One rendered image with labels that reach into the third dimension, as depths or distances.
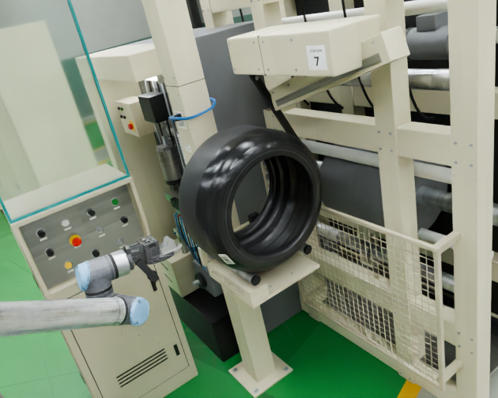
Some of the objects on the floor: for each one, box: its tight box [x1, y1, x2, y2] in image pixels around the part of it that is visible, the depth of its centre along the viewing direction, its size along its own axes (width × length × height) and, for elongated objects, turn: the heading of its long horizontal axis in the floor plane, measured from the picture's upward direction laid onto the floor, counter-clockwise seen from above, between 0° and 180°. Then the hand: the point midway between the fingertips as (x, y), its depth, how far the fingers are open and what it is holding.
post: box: [141, 0, 275, 382], centre depth 207 cm, size 13×13×250 cm
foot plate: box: [228, 351, 293, 398], centre depth 258 cm, size 27×27×2 cm
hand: (179, 247), depth 169 cm, fingers closed
